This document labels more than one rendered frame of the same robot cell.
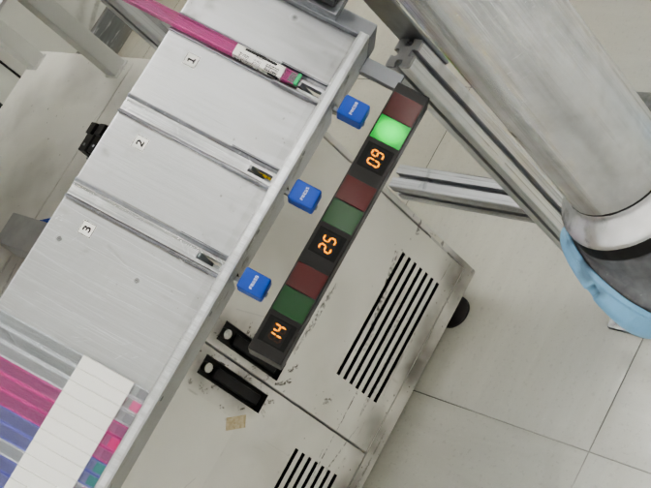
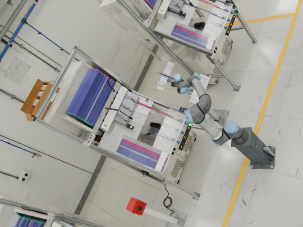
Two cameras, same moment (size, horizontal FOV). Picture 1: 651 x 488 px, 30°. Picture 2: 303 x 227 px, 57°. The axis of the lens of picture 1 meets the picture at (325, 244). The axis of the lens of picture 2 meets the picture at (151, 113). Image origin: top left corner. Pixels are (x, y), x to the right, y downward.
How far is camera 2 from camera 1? 1.63 m
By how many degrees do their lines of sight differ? 1
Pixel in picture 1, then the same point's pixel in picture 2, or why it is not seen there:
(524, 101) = (207, 129)
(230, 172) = (174, 130)
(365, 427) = (185, 155)
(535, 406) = (205, 151)
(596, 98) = (213, 129)
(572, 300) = (208, 137)
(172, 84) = (167, 121)
